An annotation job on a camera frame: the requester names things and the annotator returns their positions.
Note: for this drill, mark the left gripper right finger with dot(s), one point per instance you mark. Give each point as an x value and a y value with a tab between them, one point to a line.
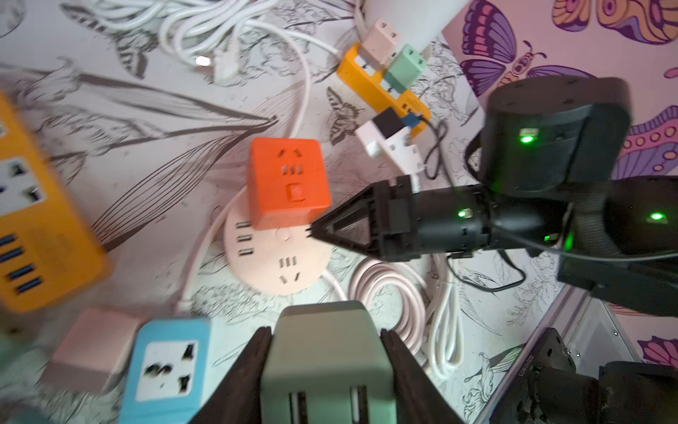
418	400

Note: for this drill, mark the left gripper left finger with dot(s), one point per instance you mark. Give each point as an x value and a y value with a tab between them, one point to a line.
237	398

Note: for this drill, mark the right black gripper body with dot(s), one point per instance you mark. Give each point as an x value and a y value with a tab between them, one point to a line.
439	221

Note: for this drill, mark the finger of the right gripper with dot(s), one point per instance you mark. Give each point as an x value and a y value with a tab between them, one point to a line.
353	225

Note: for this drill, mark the blue power strip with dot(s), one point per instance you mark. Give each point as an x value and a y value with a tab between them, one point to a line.
166	375

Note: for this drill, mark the orange cube socket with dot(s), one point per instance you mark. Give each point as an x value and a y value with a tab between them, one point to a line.
287	183

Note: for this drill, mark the green charger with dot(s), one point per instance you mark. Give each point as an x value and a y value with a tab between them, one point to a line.
327	364
405	69

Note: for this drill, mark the pink charger on right strip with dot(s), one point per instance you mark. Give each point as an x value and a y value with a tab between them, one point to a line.
380	44

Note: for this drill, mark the round beige power strip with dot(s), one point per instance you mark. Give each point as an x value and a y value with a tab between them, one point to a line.
278	262

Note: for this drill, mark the pink usb charger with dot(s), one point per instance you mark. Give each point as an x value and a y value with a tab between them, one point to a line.
94	353

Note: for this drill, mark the potted green plant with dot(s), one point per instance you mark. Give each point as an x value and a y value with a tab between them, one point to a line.
418	22

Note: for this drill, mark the yellow power strip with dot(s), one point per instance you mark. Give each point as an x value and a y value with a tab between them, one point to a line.
48	252
374	90

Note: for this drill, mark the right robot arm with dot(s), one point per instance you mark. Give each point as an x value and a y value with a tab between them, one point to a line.
545	183

